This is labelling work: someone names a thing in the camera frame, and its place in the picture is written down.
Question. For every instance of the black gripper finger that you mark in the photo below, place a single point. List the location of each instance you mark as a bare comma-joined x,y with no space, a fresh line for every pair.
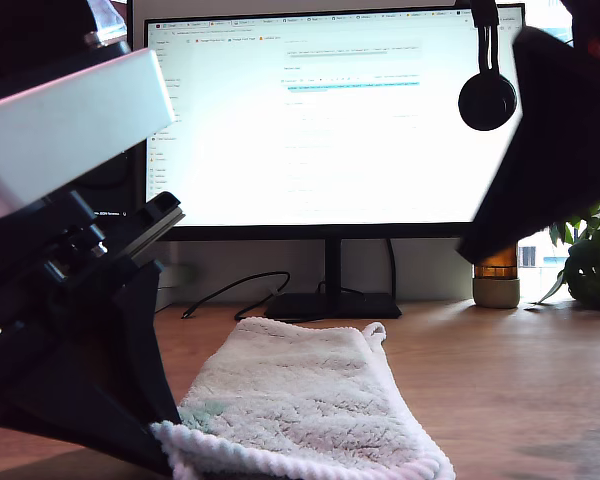
555,150
70,390
145,350

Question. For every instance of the white and mint tea towel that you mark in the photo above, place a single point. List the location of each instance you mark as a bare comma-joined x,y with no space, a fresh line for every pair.
305,400

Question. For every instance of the black headphones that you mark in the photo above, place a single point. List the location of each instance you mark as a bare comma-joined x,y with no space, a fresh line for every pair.
487,102

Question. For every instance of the green leafy potted plant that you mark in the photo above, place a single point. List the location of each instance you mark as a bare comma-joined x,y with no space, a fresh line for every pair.
590,270

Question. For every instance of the amber glass jar grey base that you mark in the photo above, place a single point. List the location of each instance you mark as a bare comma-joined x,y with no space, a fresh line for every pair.
496,285

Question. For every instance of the large black monitor on stand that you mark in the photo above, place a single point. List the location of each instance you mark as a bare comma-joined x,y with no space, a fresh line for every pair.
330,150

